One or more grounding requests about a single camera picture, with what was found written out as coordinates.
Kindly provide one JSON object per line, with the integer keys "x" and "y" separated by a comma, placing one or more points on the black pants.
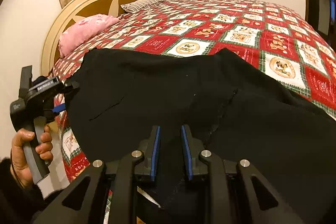
{"x": 237, "y": 112}

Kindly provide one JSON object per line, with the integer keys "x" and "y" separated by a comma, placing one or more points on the striped grey pillow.
{"x": 138, "y": 5}

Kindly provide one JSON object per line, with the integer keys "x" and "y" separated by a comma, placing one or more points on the black sleeve left forearm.
{"x": 19, "y": 205}

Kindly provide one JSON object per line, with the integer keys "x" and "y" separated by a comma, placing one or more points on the pink pillow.
{"x": 82, "y": 31}

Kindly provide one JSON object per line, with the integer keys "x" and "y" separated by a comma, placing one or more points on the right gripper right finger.
{"x": 236, "y": 192}

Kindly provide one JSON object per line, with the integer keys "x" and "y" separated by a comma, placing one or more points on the red patterned bed quilt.
{"x": 272, "y": 38}

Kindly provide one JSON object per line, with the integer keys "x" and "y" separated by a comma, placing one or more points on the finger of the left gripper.
{"x": 59, "y": 108}

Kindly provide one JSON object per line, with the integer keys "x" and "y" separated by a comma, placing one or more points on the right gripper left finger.
{"x": 106, "y": 184}

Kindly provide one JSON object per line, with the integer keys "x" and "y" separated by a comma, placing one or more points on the cream round headboard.
{"x": 72, "y": 13}

